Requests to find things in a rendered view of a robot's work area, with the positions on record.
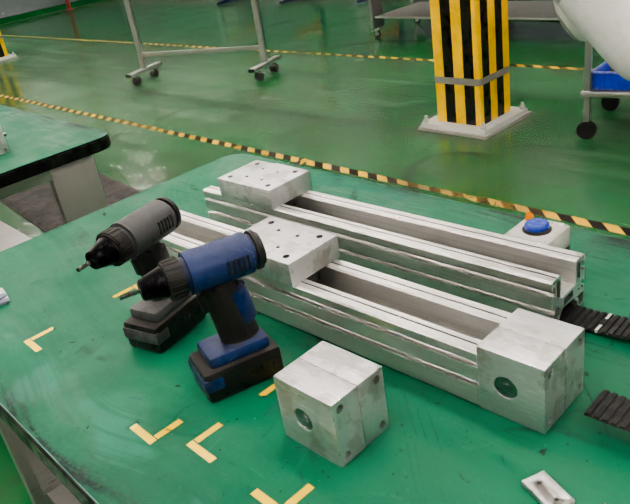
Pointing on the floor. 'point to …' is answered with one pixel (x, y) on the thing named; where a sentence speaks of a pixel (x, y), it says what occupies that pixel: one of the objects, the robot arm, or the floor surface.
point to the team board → (202, 49)
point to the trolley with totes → (598, 82)
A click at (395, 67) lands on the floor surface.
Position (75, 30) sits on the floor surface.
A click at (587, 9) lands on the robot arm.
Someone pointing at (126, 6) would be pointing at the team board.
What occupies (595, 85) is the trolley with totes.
